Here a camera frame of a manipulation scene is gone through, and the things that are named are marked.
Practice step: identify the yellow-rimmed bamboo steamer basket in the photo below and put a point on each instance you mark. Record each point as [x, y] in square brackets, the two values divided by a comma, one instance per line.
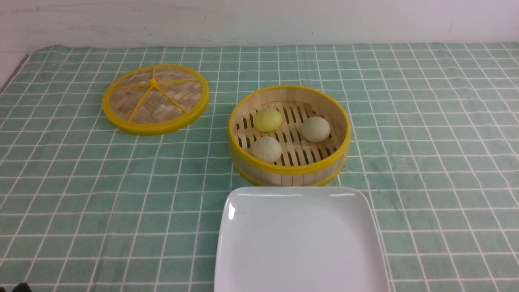
[301, 162]

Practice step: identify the beige steamed bun front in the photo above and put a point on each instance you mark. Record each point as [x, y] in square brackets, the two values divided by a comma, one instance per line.
[267, 149]

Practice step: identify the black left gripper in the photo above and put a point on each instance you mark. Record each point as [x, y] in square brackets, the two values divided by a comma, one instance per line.
[22, 287]

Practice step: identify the green checkered tablecloth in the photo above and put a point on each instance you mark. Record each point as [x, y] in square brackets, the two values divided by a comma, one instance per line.
[85, 207]

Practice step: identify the yellow-rimmed bamboo steamer lid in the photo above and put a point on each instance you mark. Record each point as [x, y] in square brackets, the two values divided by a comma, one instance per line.
[156, 100]

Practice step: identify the white square plate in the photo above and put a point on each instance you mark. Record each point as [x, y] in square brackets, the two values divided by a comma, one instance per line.
[298, 239]

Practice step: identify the beige steamed bun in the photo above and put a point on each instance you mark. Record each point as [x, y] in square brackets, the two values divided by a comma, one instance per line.
[267, 149]
[315, 129]

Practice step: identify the yellow steamed bun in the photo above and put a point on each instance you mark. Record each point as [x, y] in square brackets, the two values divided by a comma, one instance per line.
[267, 120]

